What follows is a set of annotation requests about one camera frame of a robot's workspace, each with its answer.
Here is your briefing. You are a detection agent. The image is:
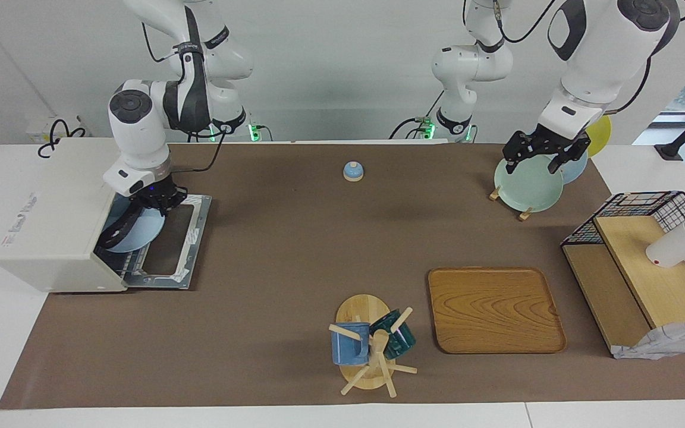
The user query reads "pale green plate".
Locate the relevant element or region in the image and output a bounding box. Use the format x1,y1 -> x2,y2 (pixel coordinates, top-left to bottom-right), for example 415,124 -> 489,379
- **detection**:
494,155 -> 564,213

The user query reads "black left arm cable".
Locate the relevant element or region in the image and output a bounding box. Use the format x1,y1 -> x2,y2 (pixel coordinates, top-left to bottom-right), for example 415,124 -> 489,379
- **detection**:
607,0 -> 685,115

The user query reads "wire shelf with wooden boards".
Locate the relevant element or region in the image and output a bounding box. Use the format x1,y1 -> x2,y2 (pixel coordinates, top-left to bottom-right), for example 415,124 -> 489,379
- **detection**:
561,191 -> 685,360

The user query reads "dark green ceramic mug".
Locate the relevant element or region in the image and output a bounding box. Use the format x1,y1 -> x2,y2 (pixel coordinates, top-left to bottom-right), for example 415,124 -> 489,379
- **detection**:
369,309 -> 417,360

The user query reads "wooden serving tray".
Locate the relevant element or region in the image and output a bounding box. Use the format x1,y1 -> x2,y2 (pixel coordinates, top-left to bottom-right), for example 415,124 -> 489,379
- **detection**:
428,267 -> 567,355

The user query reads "white toaster oven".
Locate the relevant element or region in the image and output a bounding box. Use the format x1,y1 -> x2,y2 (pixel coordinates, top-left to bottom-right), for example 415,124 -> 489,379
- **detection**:
0,138 -> 212,293

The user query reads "small light blue plate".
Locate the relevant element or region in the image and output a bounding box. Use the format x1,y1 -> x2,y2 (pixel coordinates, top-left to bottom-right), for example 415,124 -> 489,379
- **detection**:
105,196 -> 167,254

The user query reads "dark purple eggplant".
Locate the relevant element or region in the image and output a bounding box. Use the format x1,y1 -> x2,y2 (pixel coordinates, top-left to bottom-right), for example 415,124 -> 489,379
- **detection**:
98,205 -> 144,249

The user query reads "wooden mug tree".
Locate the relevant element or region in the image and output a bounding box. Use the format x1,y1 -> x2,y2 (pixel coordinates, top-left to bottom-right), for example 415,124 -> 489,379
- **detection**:
328,294 -> 419,398

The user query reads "yellow plate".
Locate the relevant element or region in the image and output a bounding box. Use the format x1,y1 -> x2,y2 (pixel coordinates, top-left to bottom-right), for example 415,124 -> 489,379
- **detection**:
583,114 -> 612,158

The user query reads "wooden plate rack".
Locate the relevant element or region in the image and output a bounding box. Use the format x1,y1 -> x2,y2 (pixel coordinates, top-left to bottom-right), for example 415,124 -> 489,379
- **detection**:
489,185 -> 535,222

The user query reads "brown table mat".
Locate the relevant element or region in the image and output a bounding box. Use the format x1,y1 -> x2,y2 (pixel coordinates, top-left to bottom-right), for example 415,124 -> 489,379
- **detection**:
0,143 -> 685,411

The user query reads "black base cable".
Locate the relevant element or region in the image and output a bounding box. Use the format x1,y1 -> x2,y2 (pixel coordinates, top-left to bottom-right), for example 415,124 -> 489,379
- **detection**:
389,89 -> 444,141

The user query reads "white paper cup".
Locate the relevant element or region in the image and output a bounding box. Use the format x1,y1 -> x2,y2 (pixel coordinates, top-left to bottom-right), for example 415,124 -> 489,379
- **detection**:
645,220 -> 685,269

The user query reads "white power adapter box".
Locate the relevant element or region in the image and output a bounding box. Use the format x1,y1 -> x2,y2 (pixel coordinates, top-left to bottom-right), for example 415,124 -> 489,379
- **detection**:
26,116 -> 81,144

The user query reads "large light blue plate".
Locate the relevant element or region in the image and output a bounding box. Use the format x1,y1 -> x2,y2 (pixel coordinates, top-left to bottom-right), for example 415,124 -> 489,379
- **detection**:
560,149 -> 589,185

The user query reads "black oven power cable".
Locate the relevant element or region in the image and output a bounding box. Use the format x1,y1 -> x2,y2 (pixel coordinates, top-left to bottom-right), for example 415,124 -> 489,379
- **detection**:
37,119 -> 90,158

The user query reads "blue ceramic mug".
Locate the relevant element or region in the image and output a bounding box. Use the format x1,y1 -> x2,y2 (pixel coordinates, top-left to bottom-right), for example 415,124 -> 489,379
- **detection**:
331,323 -> 371,366

